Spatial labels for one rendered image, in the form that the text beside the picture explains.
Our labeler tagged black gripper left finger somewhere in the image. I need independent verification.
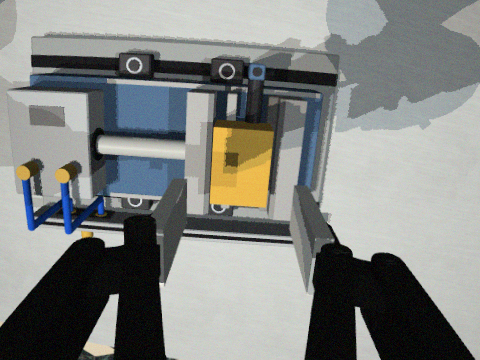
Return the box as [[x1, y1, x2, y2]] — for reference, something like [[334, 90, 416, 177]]
[[0, 178, 187, 360]]

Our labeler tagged brass rectangular block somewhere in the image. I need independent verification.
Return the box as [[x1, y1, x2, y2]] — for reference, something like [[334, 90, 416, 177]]
[[210, 120, 274, 208]]

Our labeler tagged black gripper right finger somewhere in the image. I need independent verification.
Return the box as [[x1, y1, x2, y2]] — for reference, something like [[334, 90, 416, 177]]
[[289, 185, 475, 360]]

